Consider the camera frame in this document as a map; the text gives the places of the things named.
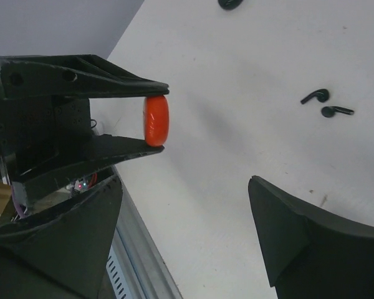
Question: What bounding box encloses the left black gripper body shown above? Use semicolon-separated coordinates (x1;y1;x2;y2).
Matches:
0;57;93;187

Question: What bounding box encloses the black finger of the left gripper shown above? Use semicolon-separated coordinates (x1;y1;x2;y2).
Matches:
12;135;164;206
0;54;169;100

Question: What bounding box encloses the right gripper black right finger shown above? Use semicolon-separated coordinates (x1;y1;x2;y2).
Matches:
248;176;374;298

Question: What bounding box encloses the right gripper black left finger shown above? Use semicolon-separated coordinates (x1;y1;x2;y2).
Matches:
0;175;122;298

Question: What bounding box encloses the black earbud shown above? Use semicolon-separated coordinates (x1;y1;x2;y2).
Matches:
300;88;330;105
320;106;355;118

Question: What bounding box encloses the black earbud charging case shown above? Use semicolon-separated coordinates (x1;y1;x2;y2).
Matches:
218;0;243;11

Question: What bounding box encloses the white slotted cable duct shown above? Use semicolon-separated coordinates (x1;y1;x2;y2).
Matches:
106;246;133;299

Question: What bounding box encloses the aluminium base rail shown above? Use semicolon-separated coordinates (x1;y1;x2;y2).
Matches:
115;180;183;299

